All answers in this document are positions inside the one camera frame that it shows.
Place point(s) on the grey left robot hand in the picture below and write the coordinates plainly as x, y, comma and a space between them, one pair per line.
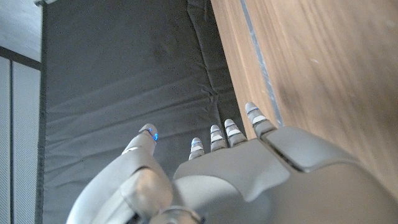
248, 174

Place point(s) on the black backdrop curtain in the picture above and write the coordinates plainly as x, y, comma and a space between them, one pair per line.
124, 62

